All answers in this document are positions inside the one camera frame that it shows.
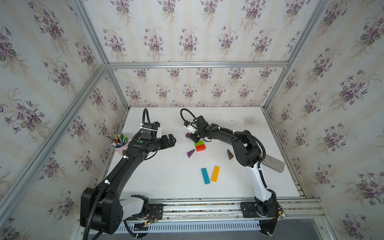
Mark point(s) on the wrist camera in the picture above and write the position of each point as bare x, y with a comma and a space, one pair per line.
191, 126
151, 131

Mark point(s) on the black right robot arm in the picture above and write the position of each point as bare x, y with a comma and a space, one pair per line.
250, 153

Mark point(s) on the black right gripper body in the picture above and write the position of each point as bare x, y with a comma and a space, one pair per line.
197, 135

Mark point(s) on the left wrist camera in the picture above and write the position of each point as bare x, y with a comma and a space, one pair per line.
151, 131

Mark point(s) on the green rectangular block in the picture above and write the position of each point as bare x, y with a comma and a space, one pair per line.
199, 143

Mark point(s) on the pink pen cup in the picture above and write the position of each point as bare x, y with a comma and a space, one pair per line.
119, 149

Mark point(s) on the yellow long block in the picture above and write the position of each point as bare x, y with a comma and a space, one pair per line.
215, 174

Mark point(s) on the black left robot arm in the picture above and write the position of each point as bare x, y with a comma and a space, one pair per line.
101, 207

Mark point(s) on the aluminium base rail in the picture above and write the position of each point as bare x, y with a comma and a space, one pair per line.
208, 215

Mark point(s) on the grey eraser pad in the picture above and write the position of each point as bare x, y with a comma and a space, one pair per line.
274, 164

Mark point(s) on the teal long block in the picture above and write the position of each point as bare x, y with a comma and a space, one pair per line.
205, 176

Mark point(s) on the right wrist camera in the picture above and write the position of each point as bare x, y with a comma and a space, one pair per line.
191, 126

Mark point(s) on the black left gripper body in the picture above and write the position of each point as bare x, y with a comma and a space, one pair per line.
162, 142

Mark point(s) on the brown triangle block lower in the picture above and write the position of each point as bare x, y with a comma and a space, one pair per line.
230, 155

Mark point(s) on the red rectangular block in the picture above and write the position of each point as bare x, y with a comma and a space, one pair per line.
200, 148

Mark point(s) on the colourful pens bundle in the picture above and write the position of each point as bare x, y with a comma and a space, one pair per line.
118, 141

